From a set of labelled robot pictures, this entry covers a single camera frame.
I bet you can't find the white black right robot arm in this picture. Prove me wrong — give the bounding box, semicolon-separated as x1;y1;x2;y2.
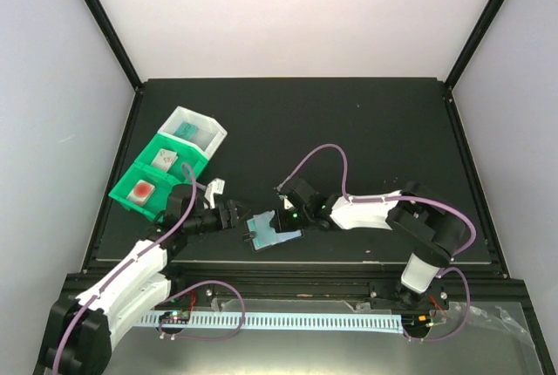
269;177;477;310

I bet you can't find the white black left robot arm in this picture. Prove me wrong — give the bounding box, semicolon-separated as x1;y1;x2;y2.
36;184;250;374

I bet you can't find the red circle card in bin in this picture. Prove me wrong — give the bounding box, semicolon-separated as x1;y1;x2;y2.
126;180;155;207

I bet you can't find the white card in green bin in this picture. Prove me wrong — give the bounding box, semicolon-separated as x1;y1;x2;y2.
151;148;178;173

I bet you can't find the teal card in white bin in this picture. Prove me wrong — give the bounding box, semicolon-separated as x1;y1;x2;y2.
174;122;198;140

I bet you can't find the green bin near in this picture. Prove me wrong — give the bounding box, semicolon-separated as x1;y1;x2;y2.
109;163;183;222

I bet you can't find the green bin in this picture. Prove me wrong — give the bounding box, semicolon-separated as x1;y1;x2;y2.
109;163;183;222
134;133;208;182

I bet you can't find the green bin middle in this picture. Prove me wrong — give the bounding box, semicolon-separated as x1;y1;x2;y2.
134;133;208;182

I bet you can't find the white bin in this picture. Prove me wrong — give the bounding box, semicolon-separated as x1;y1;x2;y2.
158;106;228;160

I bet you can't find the left controller board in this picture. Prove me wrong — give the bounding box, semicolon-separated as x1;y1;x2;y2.
159;310;191;326

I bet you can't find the controller board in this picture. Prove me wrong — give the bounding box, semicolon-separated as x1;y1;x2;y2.
159;310;191;326
401;310;438;329

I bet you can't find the right controller board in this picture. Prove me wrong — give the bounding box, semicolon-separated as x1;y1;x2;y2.
401;310;438;329

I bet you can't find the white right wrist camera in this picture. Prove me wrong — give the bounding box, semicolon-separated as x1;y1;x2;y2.
276;186;296;210

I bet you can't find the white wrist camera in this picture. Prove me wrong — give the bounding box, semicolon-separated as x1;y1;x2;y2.
276;186;296;210
204;178;226;209

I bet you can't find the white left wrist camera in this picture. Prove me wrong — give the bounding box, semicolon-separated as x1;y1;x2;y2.
204;178;226;209

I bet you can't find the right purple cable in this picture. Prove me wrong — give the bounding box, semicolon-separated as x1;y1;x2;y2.
275;143;478;344

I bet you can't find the purple cable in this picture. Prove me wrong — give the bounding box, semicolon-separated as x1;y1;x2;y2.
275;143;478;344
50;161;246;375

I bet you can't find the white slotted cable duct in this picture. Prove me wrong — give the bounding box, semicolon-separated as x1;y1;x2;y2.
135;310;403;334

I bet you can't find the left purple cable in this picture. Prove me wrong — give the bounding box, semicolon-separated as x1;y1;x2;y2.
50;161;246;375

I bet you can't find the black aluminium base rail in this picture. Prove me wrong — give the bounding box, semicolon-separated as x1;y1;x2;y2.
65;261;528;306

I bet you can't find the black left frame post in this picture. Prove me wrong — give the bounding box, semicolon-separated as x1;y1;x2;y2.
58;0;144;93

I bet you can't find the black frame post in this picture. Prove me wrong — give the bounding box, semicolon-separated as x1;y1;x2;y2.
443;0;532;88
58;0;144;93

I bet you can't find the black right frame post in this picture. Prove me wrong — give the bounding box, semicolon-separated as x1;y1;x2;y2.
443;0;532;88

